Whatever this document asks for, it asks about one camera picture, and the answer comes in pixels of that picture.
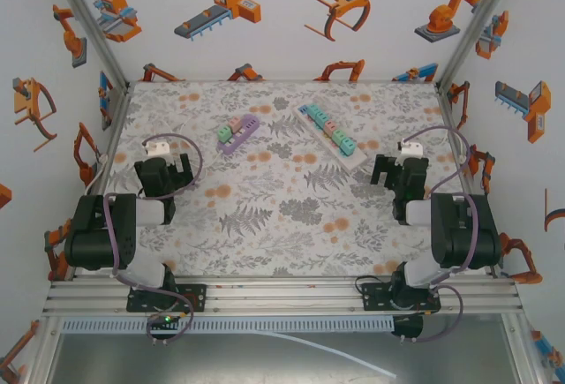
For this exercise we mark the long white power strip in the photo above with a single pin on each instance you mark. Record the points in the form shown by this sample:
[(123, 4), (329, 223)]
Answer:
[(355, 161)]

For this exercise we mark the teal cube plug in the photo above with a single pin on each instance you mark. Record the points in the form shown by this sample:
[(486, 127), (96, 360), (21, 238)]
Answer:
[(321, 118), (348, 146), (314, 110)]

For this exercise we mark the pink cube plug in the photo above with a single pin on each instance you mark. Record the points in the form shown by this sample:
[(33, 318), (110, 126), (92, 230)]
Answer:
[(236, 123), (330, 128)]

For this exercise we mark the short purple power strip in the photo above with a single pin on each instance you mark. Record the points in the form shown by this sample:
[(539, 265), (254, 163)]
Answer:
[(249, 125)]

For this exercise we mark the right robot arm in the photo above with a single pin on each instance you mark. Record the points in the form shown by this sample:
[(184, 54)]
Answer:
[(459, 238)]

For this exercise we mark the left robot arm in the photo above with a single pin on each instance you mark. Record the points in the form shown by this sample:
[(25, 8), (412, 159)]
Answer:
[(95, 243)]

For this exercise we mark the floral table mat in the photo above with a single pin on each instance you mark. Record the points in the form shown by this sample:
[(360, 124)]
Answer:
[(247, 92)]

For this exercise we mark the circuit board with green light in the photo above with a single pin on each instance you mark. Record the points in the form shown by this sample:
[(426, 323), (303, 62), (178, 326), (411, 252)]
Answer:
[(167, 318)]

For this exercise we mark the grey metal panel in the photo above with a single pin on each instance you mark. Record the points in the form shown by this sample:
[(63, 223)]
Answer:
[(220, 357)]

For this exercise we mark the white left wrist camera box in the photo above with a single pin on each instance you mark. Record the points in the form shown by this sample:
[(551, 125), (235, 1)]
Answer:
[(156, 148)]

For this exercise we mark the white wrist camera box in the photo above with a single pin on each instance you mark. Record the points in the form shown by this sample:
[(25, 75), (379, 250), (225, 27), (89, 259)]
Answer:
[(156, 148), (411, 149)]

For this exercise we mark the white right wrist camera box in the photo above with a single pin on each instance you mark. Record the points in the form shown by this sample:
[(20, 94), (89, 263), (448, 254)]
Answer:
[(411, 149)]

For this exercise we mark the aluminium side rail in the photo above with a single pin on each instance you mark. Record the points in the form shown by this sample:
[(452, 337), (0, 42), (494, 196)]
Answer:
[(115, 110), (446, 106)]

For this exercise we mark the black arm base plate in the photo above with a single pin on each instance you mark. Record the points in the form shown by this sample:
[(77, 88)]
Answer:
[(373, 295), (196, 298)]

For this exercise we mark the aluminium base rail bed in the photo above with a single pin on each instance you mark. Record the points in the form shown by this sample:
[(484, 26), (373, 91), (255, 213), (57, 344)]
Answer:
[(282, 298)]

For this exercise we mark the aluminium frame post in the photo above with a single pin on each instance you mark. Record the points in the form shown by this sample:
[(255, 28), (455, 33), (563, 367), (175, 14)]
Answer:
[(88, 22), (481, 17)]

